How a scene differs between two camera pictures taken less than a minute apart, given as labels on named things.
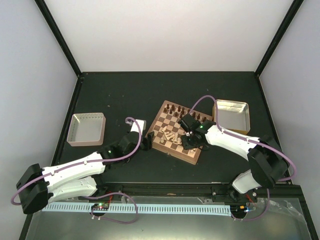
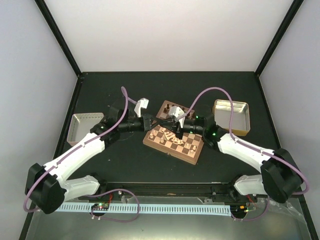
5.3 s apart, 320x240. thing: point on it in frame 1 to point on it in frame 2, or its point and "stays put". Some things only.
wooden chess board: x=167 y=132 stays put
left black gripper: x=148 y=141 to x=146 y=121
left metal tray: x=87 y=129 stays put
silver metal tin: x=233 y=116 stays put
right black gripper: x=186 y=145 to x=178 y=134
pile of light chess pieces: x=173 y=137 stays put
